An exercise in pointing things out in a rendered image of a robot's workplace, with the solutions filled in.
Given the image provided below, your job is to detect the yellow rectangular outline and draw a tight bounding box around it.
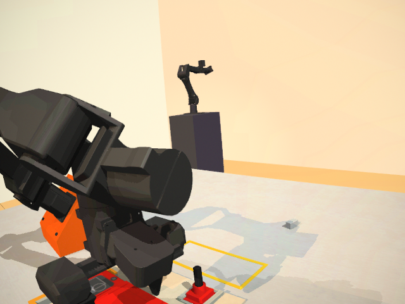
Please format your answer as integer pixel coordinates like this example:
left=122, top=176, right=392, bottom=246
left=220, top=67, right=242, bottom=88
left=173, top=241, right=268, bottom=289

